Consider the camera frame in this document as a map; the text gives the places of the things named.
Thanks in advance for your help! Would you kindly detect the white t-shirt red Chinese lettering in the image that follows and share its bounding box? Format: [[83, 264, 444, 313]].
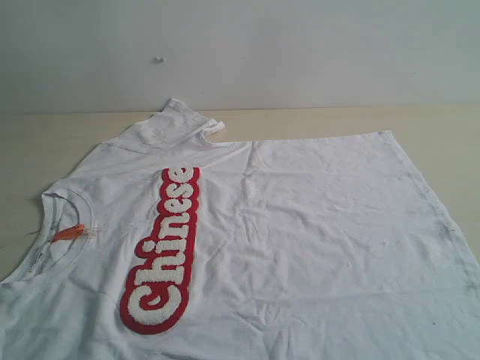
[[1, 100, 479, 359]]

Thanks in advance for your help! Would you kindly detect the orange size tag on string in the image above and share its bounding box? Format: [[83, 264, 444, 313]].
[[46, 223, 103, 244]]

